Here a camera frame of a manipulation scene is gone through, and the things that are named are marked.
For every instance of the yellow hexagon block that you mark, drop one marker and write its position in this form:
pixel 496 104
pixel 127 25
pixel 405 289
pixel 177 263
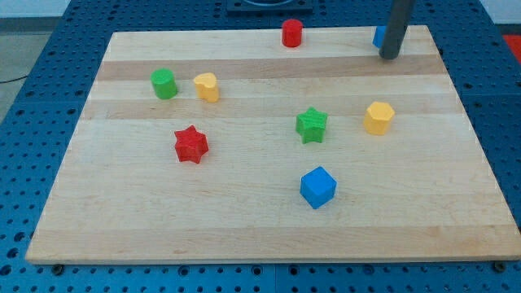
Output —
pixel 378 118

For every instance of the blue triangle block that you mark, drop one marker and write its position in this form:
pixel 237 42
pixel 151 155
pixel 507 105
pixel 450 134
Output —
pixel 379 34

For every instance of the green star block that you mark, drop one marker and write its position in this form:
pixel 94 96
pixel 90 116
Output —
pixel 311 125

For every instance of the wooden board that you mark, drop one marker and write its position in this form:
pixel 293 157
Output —
pixel 424 191

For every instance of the red star block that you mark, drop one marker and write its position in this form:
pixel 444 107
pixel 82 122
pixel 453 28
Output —
pixel 191 144

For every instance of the blue cube block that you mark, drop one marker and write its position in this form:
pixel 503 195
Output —
pixel 317 187

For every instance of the yellow heart block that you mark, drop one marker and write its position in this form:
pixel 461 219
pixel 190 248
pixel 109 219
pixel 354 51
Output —
pixel 206 87

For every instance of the green cylinder block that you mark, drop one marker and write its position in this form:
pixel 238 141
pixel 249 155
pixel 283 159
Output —
pixel 163 83

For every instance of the red cylinder block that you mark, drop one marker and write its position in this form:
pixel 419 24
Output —
pixel 292 33

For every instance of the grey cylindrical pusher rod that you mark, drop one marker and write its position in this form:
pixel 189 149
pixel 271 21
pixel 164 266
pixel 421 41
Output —
pixel 397 25

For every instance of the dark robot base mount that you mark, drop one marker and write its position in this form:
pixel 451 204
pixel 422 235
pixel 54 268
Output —
pixel 238 7

